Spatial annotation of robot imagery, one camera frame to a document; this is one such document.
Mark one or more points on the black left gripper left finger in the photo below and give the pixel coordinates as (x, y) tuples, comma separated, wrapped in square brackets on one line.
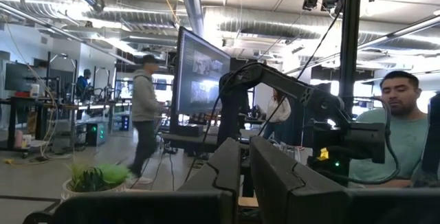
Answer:
[(227, 176)]

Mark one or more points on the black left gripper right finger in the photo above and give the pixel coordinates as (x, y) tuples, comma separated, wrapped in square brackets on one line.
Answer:
[(271, 176)]

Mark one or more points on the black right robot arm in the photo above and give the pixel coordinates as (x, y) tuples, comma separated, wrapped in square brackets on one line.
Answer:
[(275, 79)]

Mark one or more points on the person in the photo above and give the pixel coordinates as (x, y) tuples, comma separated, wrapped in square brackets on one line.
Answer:
[(280, 110), (409, 138), (82, 83), (144, 97)]

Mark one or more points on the black rounded panel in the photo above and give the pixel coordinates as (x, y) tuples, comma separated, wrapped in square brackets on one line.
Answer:
[(434, 131)]

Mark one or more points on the large black monitor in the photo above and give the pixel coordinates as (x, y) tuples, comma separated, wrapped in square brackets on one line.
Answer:
[(203, 76)]

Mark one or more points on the green succulent plant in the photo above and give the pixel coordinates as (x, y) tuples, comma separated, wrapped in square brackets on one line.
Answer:
[(113, 174)]

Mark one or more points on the black computer tower green lights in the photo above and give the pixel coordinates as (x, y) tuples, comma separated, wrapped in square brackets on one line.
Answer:
[(96, 134)]

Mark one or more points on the spiky air plant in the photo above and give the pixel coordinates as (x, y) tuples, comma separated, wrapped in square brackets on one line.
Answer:
[(84, 179)]

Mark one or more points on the potted green plant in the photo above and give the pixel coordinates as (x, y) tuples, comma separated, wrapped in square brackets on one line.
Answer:
[(67, 191)]

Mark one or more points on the black workbench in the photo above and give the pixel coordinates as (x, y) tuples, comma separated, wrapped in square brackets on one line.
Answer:
[(11, 121)]

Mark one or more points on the silver ventilation duct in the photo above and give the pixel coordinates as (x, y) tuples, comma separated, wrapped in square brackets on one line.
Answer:
[(51, 11), (275, 24)]

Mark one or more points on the black wall screen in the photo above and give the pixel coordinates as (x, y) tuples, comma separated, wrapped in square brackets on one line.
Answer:
[(20, 76)]

